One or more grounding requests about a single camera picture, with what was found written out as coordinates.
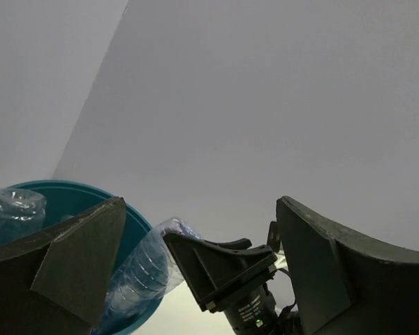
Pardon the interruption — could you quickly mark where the teal plastic bin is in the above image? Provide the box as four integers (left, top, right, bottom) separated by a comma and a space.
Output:
0, 179, 163, 335

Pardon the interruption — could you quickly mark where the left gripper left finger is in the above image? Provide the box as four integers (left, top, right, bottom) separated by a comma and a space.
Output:
0, 195, 127, 335

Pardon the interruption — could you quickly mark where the clear unlabelled plastic bottle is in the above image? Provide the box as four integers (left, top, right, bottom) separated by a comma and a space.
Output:
0, 188, 47, 245

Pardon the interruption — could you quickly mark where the crushed clear bottle blue cap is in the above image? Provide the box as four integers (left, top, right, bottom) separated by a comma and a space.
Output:
92, 217, 202, 334

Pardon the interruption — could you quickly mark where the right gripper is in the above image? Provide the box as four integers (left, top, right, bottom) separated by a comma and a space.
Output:
163, 221, 303, 334

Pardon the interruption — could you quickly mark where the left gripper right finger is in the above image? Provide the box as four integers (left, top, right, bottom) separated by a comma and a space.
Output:
276, 196, 419, 334

